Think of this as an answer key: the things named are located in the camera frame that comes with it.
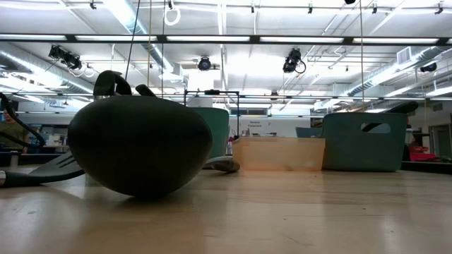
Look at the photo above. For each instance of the red bin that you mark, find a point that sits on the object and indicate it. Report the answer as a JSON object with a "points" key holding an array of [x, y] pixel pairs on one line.
{"points": [[422, 155]]}

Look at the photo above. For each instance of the black ceiling fixture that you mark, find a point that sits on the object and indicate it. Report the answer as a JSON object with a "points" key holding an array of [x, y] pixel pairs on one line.
{"points": [[292, 60], [428, 67], [65, 58]]}

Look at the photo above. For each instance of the black aluminium rail frame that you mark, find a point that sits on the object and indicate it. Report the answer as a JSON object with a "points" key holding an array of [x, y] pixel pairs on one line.
{"points": [[431, 166]]}

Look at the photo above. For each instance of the black plastic ladle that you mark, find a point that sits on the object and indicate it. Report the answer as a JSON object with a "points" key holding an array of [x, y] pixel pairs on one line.
{"points": [[141, 148]]}

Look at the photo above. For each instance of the orange translucent plastic tray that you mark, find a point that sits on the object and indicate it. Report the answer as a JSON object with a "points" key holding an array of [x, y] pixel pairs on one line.
{"points": [[279, 153]]}

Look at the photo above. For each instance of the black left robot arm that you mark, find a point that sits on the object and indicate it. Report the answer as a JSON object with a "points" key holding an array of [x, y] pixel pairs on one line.
{"points": [[21, 123]]}

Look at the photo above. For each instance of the overhead light bar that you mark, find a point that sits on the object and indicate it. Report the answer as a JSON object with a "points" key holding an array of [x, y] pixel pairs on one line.
{"points": [[162, 39]]}

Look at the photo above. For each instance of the silver ventilation duct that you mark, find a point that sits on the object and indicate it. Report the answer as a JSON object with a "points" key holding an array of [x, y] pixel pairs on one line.
{"points": [[381, 75], [35, 70]]}

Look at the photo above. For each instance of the person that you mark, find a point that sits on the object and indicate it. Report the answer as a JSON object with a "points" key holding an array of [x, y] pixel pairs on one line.
{"points": [[7, 125]]}

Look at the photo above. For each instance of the round black camera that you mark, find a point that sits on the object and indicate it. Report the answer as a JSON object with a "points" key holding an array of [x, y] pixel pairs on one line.
{"points": [[204, 64]]}

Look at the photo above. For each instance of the blue-teal plastic bin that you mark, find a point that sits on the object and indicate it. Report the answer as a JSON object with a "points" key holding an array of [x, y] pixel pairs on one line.
{"points": [[353, 151]]}

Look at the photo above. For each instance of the green-teal plastic bin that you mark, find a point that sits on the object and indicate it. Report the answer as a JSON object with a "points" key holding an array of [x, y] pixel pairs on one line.
{"points": [[215, 130]]}

